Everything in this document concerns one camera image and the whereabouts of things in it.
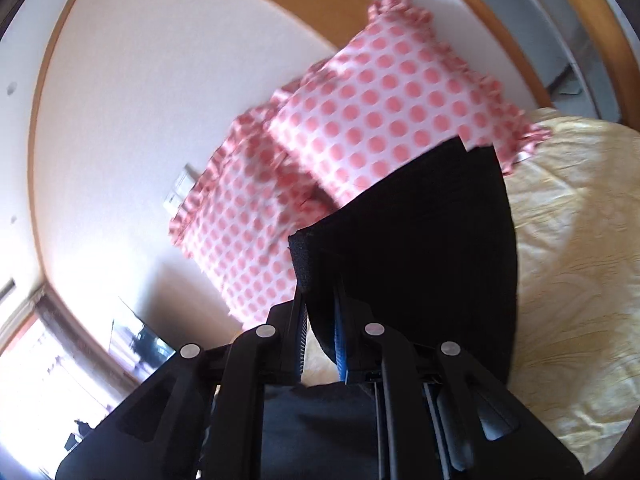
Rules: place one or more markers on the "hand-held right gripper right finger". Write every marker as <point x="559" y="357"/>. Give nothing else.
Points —
<point x="341" y="355"/>

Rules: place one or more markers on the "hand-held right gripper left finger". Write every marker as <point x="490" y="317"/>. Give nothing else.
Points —
<point x="300" y="340"/>

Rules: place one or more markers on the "black pants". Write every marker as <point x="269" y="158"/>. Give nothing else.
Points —
<point x="420" y="250"/>

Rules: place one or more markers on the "pink polka dot pillow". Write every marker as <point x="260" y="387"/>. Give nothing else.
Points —
<point x="395" y="95"/>
<point x="240" y="230"/>

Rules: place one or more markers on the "yellow patterned bedspread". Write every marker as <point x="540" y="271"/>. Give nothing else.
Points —
<point x="575" y="280"/>

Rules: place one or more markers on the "window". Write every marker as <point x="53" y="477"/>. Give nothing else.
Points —
<point x="45" y="380"/>

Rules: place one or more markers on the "wooden headboard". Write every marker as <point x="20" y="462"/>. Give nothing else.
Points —
<point x="320" y="10"/>

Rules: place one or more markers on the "wall-mounted television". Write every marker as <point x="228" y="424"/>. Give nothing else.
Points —
<point x="137" y="345"/>

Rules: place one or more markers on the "white wall switch panel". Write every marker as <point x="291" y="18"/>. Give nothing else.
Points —
<point x="179" y="189"/>

